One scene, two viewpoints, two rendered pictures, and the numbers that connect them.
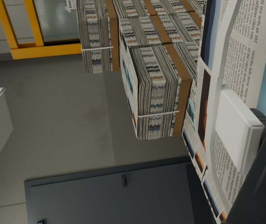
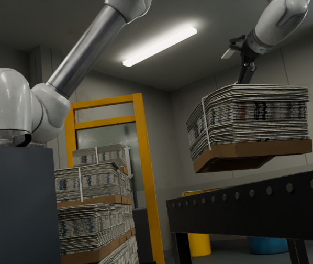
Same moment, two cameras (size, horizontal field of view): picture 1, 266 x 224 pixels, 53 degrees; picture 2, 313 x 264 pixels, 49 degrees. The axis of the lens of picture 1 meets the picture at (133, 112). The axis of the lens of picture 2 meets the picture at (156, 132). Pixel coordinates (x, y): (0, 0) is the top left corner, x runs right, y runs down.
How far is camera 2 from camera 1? 132 cm
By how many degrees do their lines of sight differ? 50
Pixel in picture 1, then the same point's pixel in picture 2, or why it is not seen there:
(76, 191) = not seen: outside the picture
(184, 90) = (104, 200)
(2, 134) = (225, 56)
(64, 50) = (70, 145)
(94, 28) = (114, 155)
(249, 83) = not seen: hidden behind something
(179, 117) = (74, 204)
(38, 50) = (71, 124)
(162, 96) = (99, 183)
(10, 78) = not seen: hidden behind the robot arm
